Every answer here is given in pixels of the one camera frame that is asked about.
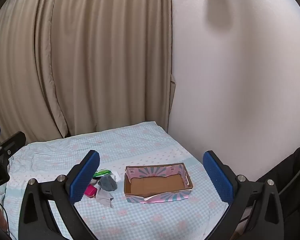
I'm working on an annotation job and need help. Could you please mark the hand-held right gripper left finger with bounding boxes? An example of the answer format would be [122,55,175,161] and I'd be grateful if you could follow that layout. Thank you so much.
[18,150,100,240]

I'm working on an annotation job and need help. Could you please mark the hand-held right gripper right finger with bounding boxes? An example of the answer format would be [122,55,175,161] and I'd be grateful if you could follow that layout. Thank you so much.
[202,150,284,240]

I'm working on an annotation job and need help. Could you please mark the magenta zip pouch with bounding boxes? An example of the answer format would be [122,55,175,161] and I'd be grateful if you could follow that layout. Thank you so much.
[84,184,98,199]

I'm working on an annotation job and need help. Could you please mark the green wet wipes packet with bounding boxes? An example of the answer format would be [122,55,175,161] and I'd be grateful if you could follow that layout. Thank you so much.
[93,169,113,179]

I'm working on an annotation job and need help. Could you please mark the grey fluffy sock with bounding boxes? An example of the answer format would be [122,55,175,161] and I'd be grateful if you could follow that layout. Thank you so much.
[97,176,118,192]

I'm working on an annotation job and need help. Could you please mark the light grey cloth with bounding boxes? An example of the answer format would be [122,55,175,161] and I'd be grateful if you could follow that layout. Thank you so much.
[95,189,115,208]

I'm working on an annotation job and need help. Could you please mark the cardboard box with pink print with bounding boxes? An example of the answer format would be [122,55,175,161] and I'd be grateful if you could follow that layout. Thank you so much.
[124,162,193,204]

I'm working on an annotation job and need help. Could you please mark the white cloth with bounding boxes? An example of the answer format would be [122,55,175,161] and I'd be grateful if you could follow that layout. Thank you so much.
[111,170,123,183]

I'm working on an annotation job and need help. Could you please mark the dark cloth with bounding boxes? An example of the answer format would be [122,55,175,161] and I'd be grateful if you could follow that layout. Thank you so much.
[240,140,300,240]

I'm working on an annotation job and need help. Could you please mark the beige curtain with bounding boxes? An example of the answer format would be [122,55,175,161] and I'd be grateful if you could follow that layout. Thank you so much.
[0,0,177,146]

